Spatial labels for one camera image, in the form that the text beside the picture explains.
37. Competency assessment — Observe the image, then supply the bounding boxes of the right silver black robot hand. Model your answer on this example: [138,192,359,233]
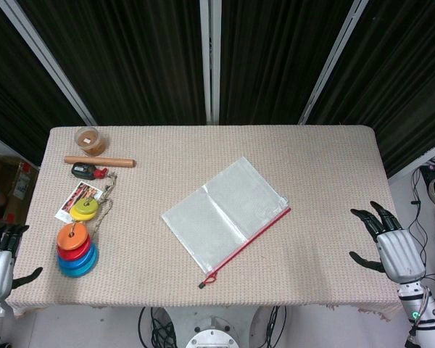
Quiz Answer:
[349,201,427,284]

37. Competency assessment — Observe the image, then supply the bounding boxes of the clear zip pouch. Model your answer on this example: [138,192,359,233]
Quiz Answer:
[161,156,292,279]

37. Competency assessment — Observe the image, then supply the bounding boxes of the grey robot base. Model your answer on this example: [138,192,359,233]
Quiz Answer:
[184,315,240,348]

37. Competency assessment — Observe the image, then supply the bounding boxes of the red wooden disc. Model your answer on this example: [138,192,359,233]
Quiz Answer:
[57,237,94,261]

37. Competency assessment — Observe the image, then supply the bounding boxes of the printed photo card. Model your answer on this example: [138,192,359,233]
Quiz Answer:
[54,181,106,223]

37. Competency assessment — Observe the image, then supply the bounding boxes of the brown cardboard box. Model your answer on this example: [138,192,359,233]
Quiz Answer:
[0,154,41,230]

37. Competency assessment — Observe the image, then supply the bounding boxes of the yellow wooden disc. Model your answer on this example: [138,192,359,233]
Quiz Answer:
[69,206,97,222]

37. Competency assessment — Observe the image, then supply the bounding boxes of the black handheld device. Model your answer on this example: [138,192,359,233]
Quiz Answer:
[70,162,97,180]

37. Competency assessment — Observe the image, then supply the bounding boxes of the wooden rolling pin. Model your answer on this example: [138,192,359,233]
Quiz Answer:
[64,155,137,169]

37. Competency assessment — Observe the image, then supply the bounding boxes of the clear jar of rubber bands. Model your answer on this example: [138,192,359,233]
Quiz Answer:
[74,125,110,157]

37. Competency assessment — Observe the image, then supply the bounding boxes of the black pleated curtain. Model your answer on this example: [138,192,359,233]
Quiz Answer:
[219,0,357,126]
[0,0,85,148]
[17,0,207,127]
[307,0,435,178]

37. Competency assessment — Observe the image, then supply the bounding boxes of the beige waffle tablecloth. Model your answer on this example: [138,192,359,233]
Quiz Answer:
[5,125,403,323]

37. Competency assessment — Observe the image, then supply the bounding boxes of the thin black floor cables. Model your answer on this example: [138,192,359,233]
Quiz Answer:
[407,165,435,289]

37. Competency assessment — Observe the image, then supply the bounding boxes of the black cable bundle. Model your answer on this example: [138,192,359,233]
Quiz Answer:
[137,306,178,348]
[263,306,288,348]

